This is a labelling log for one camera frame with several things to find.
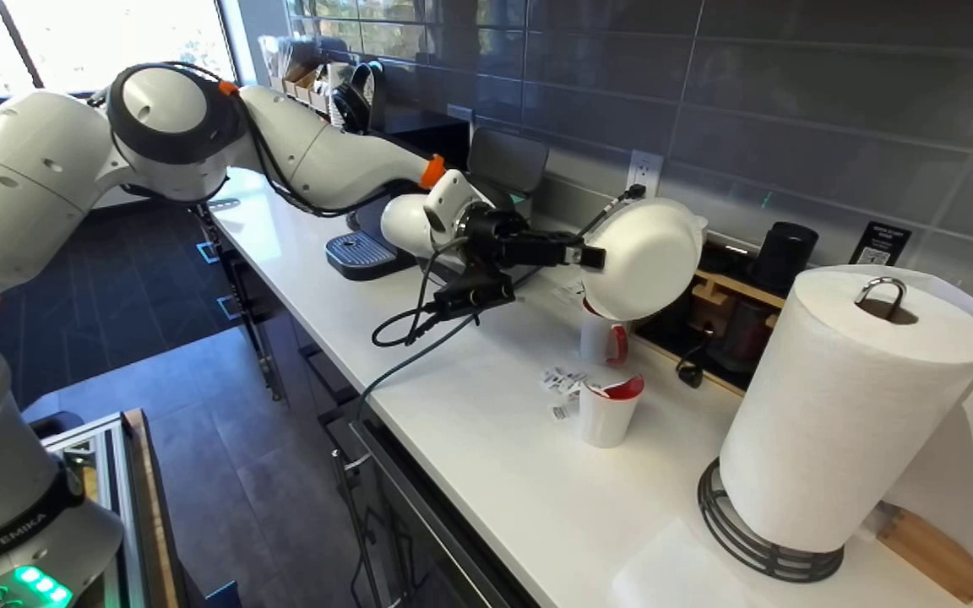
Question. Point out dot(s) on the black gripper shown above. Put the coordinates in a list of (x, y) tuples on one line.
[(496, 241)]

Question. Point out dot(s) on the blue patterned paper bowl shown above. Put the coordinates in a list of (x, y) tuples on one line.
[(648, 257)]

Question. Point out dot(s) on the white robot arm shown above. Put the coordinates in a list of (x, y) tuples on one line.
[(119, 175)]

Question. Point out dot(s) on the white wall outlet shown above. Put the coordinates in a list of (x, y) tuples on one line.
[(643, 171)]

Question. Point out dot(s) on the white paper towel roll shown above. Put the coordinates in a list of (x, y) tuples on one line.
[(859, 416)]

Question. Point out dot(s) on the black wire towel holder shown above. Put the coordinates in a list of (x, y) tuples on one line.
[(812, 448)]

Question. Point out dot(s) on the white red-lined mug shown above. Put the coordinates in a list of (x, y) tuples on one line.
[(607, 410)]

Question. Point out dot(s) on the dark cabinet drawers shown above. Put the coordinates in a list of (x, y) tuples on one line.
[(414, 546)]

